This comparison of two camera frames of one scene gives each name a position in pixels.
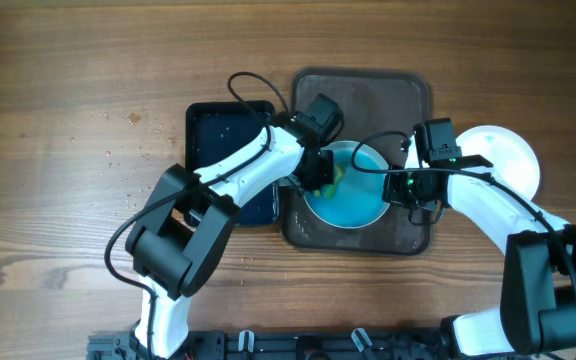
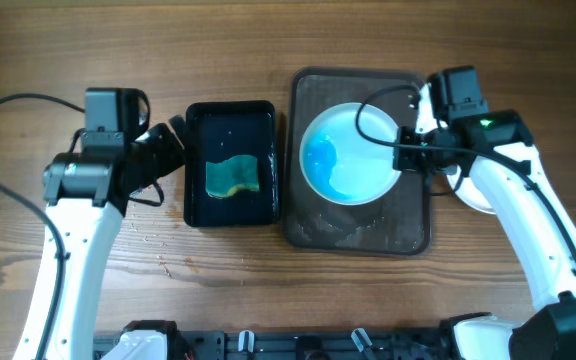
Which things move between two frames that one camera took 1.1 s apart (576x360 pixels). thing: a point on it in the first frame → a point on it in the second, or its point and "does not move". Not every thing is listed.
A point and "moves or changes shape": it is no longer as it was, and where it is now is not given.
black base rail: x=383 y=344 does not move
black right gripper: x=393 y=192 → x=404 y=160
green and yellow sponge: x=330 y=190 moves or changes shape
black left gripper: x=327 y=175 → x=174 y=153
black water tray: x=213 y=127 does not move
